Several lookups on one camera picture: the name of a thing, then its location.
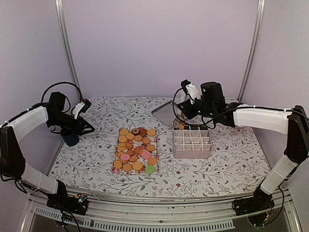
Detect green round cookie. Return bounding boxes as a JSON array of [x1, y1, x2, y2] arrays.
[[145, 165, 156, 174]]

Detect dotted tan sandwich cookie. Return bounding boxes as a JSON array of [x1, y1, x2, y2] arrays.
[[132, 161, 143, 171]]

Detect silver metal tin lid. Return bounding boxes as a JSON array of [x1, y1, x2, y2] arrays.
[[151, 101, 184, 128]]

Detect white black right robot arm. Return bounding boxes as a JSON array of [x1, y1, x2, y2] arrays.
[[172, 80, 309, 216]]

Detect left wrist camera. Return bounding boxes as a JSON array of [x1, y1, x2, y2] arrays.
[[71, 99, 92, 119]]

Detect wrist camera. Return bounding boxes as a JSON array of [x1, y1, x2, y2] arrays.
[[181, 80, 201, 104], [71, 99, 92, 119]]

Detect floral cookie tray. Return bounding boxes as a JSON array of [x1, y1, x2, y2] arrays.
[[112, 127, 159, 175]]

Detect pink divided cookie tin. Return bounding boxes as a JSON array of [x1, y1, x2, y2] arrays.
[[173, 126, 212, 159]]

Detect aluminium left corner post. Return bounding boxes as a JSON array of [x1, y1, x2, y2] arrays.
[[55, 0, 80, 88]]

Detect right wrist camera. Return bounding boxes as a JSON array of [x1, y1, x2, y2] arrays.
[[181, 80, 201, 104]]

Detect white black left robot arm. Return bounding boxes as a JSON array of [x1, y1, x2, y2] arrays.
[[0, 91, 95, 215]]

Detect dark blue cup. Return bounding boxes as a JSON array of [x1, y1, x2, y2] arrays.
[[60, 130, 79, 146]]

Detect aluminium right corner post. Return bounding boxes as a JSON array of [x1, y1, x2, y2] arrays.
[[238, 0, 266, 102]]

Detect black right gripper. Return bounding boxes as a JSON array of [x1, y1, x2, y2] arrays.
[[177, 98, 215, 119]]

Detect chocolate sprinkled donut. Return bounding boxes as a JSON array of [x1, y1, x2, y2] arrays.
[[131, 128, 140, 135]]

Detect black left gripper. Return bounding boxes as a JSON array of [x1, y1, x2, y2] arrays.
[[48, 111, 95, 135]]

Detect aluminium corner post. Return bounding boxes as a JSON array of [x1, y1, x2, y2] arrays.
[[55, 0, 80, 88], [238, 0, 266, 102]]

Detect aluminium front rail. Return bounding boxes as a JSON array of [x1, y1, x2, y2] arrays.
[[20, 188, 305, 232]]

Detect pink round cookie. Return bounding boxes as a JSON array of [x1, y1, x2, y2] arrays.
[[141, 150, 151, 160], [120, 153, 130, 161]]

